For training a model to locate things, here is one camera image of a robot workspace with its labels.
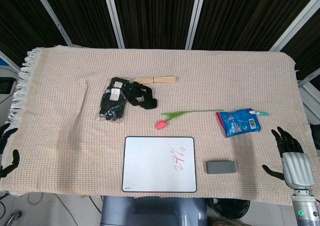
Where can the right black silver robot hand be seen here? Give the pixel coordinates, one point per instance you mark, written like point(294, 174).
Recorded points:
point(297, 166)

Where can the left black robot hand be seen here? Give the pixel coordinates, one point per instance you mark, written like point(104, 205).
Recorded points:
point(14, 158)

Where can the dark grey board eraser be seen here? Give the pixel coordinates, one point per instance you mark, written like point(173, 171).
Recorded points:
point(221, 167)

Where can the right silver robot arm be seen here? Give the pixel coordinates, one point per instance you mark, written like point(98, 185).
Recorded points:
point(306, 208)

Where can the small green white tube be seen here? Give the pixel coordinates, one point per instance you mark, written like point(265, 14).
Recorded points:
point(261, 113)

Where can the beige waffle tablecloth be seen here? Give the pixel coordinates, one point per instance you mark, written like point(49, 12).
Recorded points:
point(62, 115)

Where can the blue snack bag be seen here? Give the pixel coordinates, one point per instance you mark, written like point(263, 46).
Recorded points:
point(237, 124)

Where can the packaged black gloves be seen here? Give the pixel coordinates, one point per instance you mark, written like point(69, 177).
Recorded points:
point(112, 100)

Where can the white board with black rim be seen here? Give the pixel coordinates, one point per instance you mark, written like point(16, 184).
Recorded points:
point(150, 166)

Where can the pink artificial tulip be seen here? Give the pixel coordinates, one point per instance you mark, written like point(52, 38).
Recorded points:
point(161, 125)

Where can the blue-grey robot torso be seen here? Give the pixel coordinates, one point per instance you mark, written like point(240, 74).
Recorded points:
point(150, 211)

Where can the bundle of wooden sticks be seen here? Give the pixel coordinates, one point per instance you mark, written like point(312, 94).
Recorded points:
point(160, 80)

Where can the white frame post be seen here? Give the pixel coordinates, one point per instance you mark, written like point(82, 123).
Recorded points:
point(295, 21)
point(53, 16)
point(113, 15)
point(193, 16)

